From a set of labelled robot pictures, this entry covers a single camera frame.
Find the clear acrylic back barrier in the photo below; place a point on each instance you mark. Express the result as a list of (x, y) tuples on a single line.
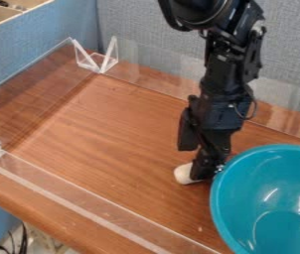
[(149, 97)]

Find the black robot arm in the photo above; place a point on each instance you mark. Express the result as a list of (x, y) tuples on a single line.
[(230, 24)]

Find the clear acrylic barrier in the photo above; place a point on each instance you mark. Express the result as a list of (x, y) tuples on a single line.
[(115, 218), (149, 97)]

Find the clear acrylic corner bracket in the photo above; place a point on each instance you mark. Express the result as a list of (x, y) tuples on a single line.
[(97, 62)]

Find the blue plastic bowl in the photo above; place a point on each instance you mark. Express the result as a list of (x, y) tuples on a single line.
[(255, 201)]

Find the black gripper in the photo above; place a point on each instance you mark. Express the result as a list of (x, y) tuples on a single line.
[(218, 113)]

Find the clear acrylic front barrier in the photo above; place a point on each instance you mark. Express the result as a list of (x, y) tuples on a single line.
[(115, 218)]

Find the white brown toy mushroom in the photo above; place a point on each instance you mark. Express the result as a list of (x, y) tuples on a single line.
[(186, 175)]

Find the wooden shelf box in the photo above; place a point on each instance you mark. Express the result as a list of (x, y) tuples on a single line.
[(14, 8)]

